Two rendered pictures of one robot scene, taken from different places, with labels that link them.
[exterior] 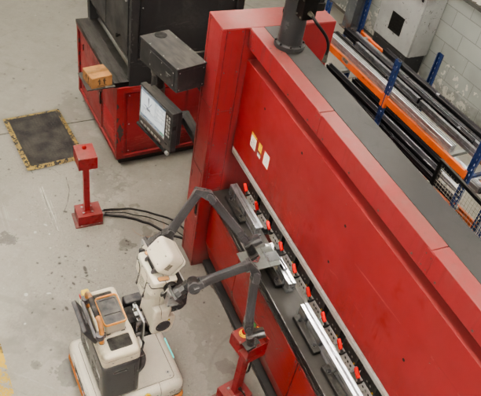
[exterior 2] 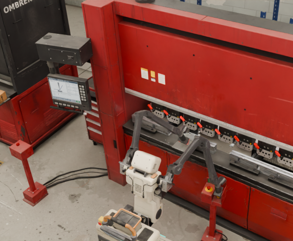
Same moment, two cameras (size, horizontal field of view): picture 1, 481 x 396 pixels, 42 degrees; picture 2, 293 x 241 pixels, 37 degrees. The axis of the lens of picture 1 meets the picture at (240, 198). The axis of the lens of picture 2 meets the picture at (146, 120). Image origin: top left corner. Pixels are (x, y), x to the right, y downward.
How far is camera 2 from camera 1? 1.39 m
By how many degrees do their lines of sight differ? 17
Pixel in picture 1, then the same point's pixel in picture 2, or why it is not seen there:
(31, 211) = not seen: outside the picture
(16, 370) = not seen: outside the picture
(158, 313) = (155, 204)
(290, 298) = (218, 155)
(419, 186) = (289, 27)
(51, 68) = not seen: outside the picture
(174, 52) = (66, 41)
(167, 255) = (151, 158)
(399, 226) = not seen: outside the picture
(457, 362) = not seen: outside the picture
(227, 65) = (108, 31)
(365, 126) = (230, 15)
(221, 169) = (122, 107)
